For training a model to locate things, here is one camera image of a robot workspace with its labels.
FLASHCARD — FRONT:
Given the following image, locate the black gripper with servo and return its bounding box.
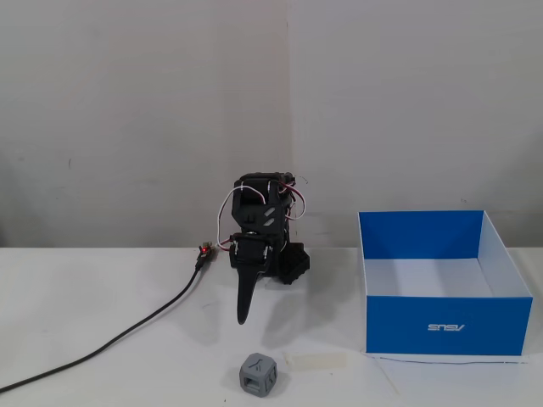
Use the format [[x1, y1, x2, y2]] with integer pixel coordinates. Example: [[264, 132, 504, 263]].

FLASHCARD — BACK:
[[229, 232, 275, 327]]

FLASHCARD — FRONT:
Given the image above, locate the gray 3D-printed block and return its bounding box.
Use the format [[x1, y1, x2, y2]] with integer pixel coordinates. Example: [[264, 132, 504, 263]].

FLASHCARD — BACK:
[[238, 351, 279, 387]]

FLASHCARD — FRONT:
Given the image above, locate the blue and white cardboard box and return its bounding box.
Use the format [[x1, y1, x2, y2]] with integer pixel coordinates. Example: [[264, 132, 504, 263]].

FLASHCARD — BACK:
[[357, 209, 534, 357]]

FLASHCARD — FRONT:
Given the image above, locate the translucent tape strip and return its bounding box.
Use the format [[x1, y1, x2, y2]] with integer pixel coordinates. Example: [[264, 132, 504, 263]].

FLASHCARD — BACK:
[[283, 351, 349, 371]]

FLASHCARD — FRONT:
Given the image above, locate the red and white servo cable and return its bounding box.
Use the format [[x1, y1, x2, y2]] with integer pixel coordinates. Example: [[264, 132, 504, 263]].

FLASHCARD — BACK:
[[277, 176, 310, 222]]

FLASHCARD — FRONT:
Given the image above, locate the black USB cable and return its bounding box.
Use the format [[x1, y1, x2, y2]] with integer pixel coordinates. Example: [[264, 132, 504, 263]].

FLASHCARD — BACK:
[[0, 254, 209, 393]]

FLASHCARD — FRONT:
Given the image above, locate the thin dark wire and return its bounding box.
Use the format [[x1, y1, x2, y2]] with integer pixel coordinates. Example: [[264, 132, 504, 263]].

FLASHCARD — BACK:
[[367, 354, 530, 366]]

